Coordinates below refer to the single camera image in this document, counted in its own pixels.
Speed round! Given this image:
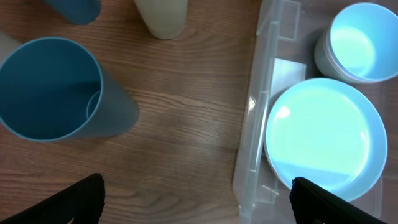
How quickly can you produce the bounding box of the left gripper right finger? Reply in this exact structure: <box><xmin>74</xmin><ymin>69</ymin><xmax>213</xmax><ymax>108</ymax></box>
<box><xmin>289</xmin><ymin>177</ymin><xmax>386</xmax><ymax>224</ymax></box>

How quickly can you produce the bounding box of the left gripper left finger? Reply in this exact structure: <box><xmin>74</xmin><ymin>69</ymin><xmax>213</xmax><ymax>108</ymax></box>
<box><xmin>1</xmin><ymin>173</ymin><xmax>106</xmax><ymax>224</ymax></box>

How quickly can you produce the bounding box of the light blue plastic plate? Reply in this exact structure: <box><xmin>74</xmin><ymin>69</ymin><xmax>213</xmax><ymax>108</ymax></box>
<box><xmin>265</xmin><ymin>78</ymin><xmax>388</xmax><ymax>202</ymax></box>

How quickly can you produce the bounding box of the clear plastic storage bin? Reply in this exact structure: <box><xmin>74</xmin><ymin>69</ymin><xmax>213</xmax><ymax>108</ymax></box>
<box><xmin>233</xmin><ymin>0</ymin><xmax>397</xmax><ymax>223</ymax></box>

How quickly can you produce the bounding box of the light blue plastic bowl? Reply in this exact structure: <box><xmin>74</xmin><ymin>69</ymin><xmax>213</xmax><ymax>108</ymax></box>
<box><xmin>329</xmin><ymin>2</ymin><xmax>397</xmax><ymax>82</ymax></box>

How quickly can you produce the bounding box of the pink plastic bowl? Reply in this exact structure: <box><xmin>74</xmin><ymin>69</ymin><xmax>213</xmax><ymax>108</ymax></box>
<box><xmin>315</xmin><ymin>29</ymin><xmax>397</xmax><ymax>84</ymax></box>

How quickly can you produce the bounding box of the near blue plastic cup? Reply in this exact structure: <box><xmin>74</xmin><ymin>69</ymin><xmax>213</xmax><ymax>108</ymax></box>
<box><xmin>1</xmin><ymin>37</ymin><xmax>139</xmax><ymax>142</ymax></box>

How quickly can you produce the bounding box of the blue plastic cup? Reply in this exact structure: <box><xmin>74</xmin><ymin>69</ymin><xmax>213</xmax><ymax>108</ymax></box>
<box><xmin>44</xmin><ymin>0</ymin><xmax>101</xmax><ymax>25</ymax></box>
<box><xmin>1</xmin><ymin>37</ymin><xmax>139</xmax><ymax>142</ymax></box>

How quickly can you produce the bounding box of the white label in bin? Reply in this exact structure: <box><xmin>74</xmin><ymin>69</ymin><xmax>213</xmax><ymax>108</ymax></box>
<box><xmin>270</xmin><ymin>58</ymin><xmax>307</xmax><ymax>101</ymax></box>

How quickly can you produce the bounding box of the near cream plastic cup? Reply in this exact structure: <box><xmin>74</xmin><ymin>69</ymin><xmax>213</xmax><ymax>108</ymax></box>
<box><xmin>0</xmin><ymin>31</ymin><xmax>22</xmax><ymax>65</ymax></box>

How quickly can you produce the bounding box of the cream plastic cup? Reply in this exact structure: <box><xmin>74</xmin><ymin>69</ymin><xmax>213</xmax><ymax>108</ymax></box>
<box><xmin>134</xmin><ymin>0</ymin><xmax>188</xmax><ymax>40</ymax></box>
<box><xmin>0</xmin><ymin>31</ymin><xmax>22</xmax><ymax>65</ymax></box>

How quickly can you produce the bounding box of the far blue plastic cup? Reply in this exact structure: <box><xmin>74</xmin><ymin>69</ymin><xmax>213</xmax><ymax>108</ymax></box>
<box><xmin>44</xmin><ymin>0</ymin><xmax>101</xmax><ymax>25</ymax></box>

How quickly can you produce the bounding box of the far cream plastic cup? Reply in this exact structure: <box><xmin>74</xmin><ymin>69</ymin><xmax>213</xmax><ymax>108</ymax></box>
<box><xmin>134</xmin><ymin>0</ymin><xmax>188</xmax><ymax>40</ymax></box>

